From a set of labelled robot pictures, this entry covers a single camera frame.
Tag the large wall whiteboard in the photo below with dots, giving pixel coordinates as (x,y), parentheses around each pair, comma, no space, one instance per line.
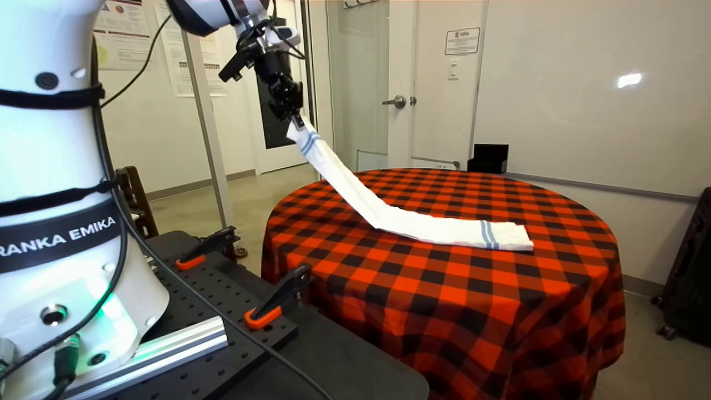
(578,119)

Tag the grey metal pole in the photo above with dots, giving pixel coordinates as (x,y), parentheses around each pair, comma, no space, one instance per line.
(207,124)

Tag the white paper door sign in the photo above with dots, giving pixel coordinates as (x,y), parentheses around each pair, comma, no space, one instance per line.
(463,40)

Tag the red black plaid tablecloth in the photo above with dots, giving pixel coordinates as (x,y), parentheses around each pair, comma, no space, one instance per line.
(444,318)

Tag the small white door notice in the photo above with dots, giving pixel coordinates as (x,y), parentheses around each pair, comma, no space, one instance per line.
(451,71)

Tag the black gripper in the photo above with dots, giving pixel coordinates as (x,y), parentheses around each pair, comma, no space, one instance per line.
(281,79)

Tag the white door with dark window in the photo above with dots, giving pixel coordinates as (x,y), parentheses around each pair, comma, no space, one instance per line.
(306,68)

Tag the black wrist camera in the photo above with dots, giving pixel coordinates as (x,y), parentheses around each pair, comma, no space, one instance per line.
(238,62)

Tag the wall poster with yellow patch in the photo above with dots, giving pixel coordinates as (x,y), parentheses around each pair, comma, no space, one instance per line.
(123,40)

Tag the plain white door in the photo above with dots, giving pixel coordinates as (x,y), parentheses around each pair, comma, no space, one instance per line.
(429,111)

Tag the white towel with blue stripes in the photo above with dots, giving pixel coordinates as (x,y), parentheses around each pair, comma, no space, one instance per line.
(444,230)

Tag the aluminium extrusion rail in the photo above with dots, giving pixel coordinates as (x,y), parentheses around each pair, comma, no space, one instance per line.
(179,344)

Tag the white text wall poster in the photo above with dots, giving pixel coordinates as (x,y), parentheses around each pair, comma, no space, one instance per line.
(212,58)

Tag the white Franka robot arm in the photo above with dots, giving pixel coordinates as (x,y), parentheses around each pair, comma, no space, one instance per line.
(45,162)

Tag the black cart top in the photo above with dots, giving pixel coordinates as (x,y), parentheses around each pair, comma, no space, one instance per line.
(348,369)

